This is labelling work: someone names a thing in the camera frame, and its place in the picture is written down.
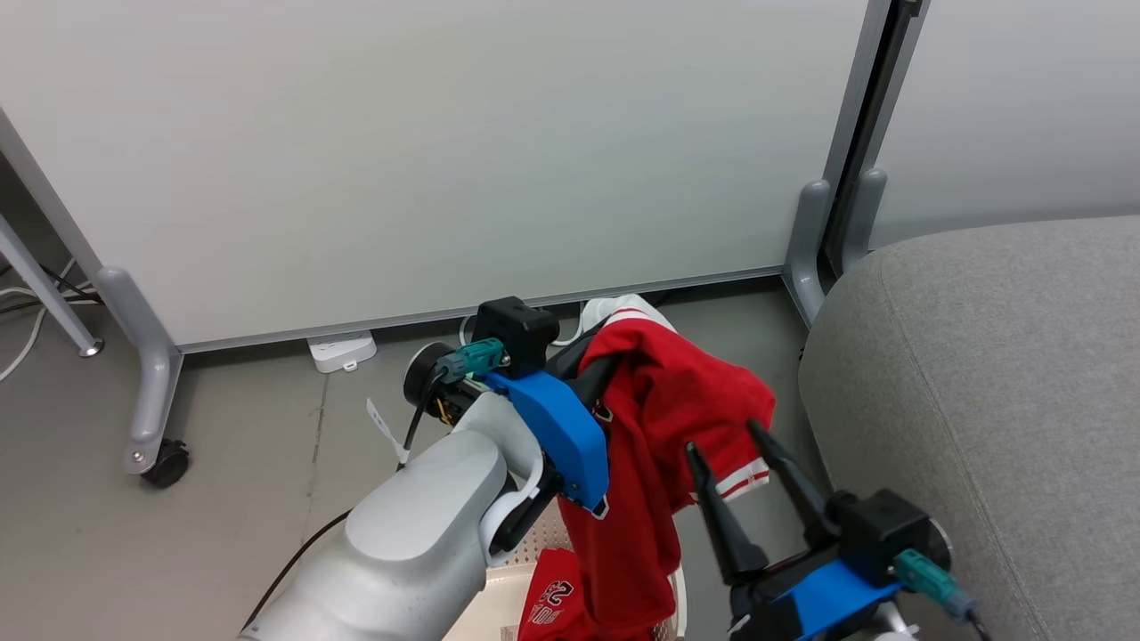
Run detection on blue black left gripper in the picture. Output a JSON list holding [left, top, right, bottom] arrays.
[[403, 343, 624, 555]]

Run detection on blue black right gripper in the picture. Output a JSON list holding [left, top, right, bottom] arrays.
[[685, 418, 902, 641]]

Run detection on red basketball jersey clothing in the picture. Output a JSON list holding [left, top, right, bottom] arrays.
[[517, 294, 778, 641]]

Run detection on white perforated laundry basket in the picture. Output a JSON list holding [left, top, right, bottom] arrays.
[[444, 499, 688, 641]]

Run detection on white zip tie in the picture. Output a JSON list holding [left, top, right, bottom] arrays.
[[366, 398, 411, 469]]

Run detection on white power strip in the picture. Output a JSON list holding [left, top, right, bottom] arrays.
[[306, 330, 379, 374]]

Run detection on grey fabric sofa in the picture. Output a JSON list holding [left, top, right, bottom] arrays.
[[798, 215, 1140, 641]]

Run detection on wide white partition panel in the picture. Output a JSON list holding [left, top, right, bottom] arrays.
[[0, 0, 894, 355]]

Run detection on black caster wheel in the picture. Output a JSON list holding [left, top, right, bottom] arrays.
[[141, 438, 191, 490]]

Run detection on grey partition foot with caster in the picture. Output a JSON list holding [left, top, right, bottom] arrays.
[[94, 265, 185, 475]]

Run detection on narrow white partition panel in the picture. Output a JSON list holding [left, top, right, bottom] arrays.
[[868, 0, 1140, 250]]

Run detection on grey metal table leg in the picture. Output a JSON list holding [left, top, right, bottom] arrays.
[[0, 212, 105, 359]]

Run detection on white looped power cable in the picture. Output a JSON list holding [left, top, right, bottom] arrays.
[[458, 303, 590, 349]]

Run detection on teal left cable connector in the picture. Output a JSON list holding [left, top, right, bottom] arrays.
[[435, 337, 510, 385]]

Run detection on teal cable connector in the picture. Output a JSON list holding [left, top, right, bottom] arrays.
[[435, 337, 510, 385], [893, 548, 981, 624]]

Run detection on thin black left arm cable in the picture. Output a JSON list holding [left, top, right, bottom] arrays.
[[239, 367, 446, 633]]

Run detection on teal right cable connector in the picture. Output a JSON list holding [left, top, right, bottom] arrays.
[[893, 548, 981, 624]]

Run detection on white floor cables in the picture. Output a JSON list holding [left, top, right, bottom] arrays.
[[0, 256, 101, 384]]

